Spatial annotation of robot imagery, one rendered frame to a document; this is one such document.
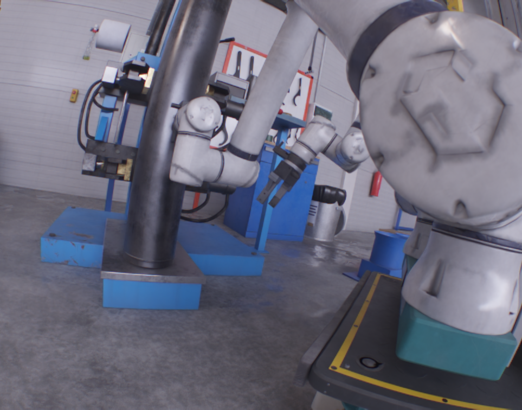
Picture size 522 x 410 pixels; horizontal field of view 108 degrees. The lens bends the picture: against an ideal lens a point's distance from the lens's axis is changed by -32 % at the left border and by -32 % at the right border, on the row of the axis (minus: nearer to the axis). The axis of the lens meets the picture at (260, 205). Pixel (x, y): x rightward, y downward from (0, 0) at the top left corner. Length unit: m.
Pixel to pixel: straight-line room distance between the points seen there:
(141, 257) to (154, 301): 0.18
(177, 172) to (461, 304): 0.61
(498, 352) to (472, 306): 0.08
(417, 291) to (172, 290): 0.88
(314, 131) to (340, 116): 4.07
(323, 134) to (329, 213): 2.43
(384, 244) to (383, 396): 1.67
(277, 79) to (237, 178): 0.27
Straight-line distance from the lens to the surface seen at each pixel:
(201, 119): 0.66
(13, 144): 3.72
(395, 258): 2.01
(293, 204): 2.86
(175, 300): 1.10
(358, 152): 0.78
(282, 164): 0.88
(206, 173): 0.69
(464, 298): 0.36
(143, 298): 1.07
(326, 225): 3.32
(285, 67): 0.70
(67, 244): 1.39
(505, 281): 0.39
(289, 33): 0.71
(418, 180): 0.19
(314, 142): 0.91
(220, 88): 1.46
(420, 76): 0.20
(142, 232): 1.04
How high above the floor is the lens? 0.54
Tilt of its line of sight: 5 degrees down
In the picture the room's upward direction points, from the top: 11 degrees clockwise
